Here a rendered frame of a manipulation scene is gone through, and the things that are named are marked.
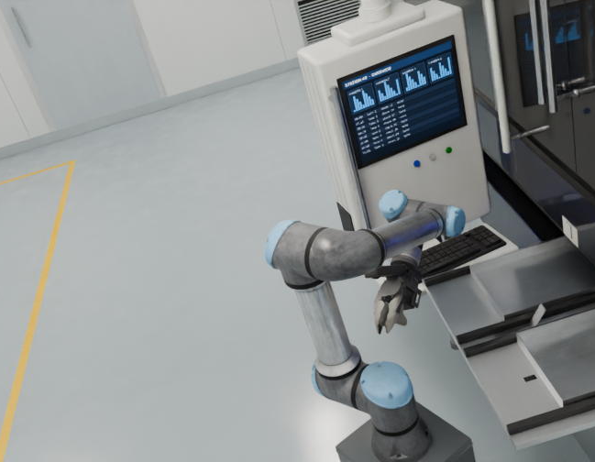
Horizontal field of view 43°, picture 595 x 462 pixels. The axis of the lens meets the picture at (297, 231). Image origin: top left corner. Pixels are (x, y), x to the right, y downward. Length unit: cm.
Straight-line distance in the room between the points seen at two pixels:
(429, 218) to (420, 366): 160
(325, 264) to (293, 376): 192
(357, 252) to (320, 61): 82
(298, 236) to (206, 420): 191
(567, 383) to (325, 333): 60
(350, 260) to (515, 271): 83
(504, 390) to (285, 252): 67
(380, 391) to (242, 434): 156
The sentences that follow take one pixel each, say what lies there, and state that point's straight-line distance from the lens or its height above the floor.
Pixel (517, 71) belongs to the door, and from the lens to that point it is 226.
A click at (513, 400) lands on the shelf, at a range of 192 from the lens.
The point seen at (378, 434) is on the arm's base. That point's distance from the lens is 192.
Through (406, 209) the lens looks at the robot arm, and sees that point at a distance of 192.
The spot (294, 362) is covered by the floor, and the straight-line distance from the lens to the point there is 352.
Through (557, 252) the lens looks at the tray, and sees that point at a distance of 236.
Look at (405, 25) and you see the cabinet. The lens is 234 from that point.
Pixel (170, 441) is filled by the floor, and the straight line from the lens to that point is 341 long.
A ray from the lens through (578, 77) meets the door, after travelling 191.
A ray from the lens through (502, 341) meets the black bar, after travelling 205.
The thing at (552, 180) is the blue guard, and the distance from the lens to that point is 221.
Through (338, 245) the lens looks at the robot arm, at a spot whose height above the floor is 142.
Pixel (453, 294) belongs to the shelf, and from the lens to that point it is 225.
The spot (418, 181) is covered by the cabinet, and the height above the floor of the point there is 104.
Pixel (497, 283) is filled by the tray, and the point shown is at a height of 88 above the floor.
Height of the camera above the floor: 226
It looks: 30 degrees down
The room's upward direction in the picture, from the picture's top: 17 degrees counter-clockwise
